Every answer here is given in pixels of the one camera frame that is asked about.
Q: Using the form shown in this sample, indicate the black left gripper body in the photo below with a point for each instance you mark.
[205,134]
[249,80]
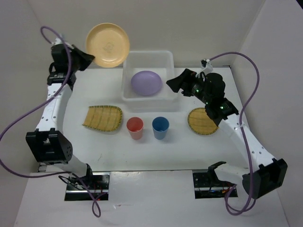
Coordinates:
[75,60]

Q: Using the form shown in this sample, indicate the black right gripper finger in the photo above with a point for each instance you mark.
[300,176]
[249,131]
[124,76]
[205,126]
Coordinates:
[175,87]
[178,81]

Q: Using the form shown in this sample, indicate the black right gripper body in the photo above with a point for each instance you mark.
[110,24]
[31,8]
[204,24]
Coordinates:
[194,86]

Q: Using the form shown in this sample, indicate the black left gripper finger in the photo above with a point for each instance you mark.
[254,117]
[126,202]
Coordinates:
[84,56]
[83,64]

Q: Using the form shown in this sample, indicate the yellow plastic plate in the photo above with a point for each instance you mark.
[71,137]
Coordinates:
[109,43]

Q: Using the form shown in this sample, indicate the purple plastic plate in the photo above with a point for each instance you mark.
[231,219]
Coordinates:
[146,83]

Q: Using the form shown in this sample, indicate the round bamboo tray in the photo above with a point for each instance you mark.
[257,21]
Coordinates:
[200,123]

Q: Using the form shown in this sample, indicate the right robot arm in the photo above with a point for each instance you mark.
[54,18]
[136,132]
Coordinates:
[267,173]

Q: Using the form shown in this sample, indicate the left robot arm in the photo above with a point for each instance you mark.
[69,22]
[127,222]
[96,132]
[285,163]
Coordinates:
[47,142]

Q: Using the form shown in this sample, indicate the white plastic bin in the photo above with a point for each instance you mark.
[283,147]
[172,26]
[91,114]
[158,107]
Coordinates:
[160,62]

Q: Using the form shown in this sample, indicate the blue plastic cup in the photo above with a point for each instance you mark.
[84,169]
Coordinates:
[160,126]

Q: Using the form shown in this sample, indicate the red plastic cup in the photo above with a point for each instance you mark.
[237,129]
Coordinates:
[135,127]

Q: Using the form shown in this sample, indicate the fan-shaped bamboo tray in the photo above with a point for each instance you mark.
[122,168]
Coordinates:
[105,118]

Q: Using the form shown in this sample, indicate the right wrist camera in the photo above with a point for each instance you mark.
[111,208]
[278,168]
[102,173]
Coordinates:
[206,68]

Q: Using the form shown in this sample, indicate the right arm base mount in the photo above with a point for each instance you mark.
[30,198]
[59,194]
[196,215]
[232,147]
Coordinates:
[205,189]

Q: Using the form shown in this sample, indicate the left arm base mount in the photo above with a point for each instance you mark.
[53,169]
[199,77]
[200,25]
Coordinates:
[98,186]

